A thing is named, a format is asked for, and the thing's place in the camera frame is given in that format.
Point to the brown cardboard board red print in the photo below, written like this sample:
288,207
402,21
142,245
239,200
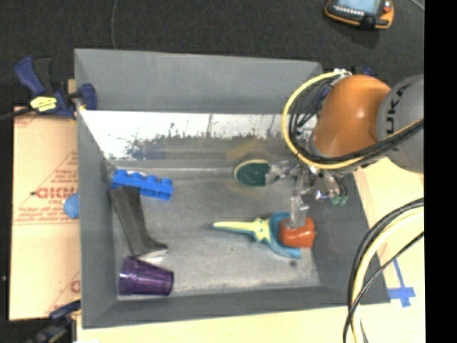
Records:
39,256

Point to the orange-red soft block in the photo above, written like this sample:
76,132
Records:
298,236

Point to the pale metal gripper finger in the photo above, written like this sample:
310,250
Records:
285,172
298,209

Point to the grey metal bin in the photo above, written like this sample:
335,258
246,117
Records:
214,263

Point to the blue toy brick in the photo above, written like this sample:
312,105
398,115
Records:
143,184

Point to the purple plastic cup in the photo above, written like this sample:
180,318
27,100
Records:
144,277

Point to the yellow and blue toy fish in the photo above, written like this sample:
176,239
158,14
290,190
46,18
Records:
246,227

